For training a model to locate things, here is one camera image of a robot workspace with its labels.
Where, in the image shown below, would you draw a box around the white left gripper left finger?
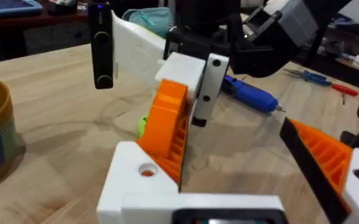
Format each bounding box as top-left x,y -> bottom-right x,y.
96,141 -> 180,224

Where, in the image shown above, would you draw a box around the orange ribbed wedge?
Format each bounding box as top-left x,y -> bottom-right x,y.
141,108 -> 189,191

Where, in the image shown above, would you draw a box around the blue flat tray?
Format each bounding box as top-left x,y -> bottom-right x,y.
0,0 -> 44,17

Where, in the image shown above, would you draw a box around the teal soft bag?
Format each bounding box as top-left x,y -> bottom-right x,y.
121,6 -> 174,39

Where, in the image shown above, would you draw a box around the red handled tool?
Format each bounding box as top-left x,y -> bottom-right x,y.
330,82 -> 359,105

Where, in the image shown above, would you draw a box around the blue handled pliers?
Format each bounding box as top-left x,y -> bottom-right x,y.
283,68 -> 333,87

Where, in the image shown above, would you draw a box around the white orange left gripper right finger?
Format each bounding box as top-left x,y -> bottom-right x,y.
279,117 -> 359,224

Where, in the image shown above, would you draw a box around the blue electric screwdriver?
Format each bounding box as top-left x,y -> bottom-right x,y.
221,74 -> 287,114

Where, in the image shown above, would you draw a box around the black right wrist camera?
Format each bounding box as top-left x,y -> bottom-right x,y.
88,2 -> 114,90

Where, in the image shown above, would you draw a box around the green vegetable toy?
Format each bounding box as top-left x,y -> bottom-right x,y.
135,115 -> 149,139

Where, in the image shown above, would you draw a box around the dark wooden desk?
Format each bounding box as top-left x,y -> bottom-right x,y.
0,9 -> 90,65

